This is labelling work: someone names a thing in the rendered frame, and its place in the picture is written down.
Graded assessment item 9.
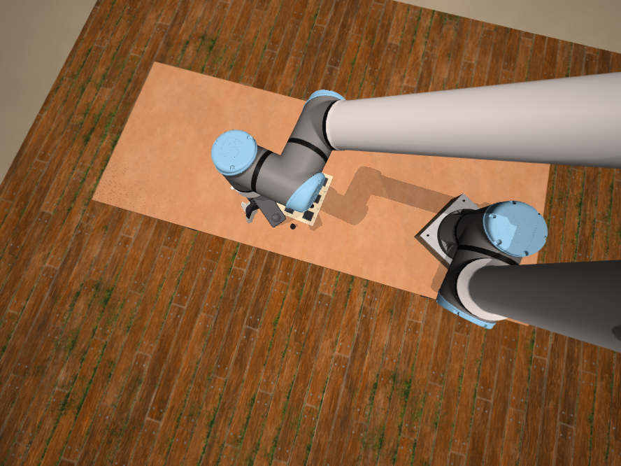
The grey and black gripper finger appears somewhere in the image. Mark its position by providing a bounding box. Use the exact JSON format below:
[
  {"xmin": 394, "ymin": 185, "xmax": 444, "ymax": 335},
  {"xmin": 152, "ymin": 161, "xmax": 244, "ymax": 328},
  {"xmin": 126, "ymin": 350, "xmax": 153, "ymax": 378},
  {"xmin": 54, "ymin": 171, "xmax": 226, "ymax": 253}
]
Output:
[{"xmin": 241, "ymin": 202, "xmax": 257, "ymax": 223}]

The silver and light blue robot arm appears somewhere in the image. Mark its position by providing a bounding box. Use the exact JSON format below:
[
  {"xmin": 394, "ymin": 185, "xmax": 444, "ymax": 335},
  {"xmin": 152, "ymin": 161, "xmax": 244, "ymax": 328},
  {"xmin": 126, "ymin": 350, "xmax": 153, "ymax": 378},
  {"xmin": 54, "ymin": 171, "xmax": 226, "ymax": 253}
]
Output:
[{"xmin": 211, "ymin": 72, "xmax": 621, "ymax": 353}]

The black and cream chessboard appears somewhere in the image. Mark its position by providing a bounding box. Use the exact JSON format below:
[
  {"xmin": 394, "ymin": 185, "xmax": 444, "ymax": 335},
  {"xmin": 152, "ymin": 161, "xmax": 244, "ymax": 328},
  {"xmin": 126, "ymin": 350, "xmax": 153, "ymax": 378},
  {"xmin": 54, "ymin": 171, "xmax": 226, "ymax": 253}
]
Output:
[{"xmin": 277, "ymin": 174, "xmax": 333, "ymax": 226}]

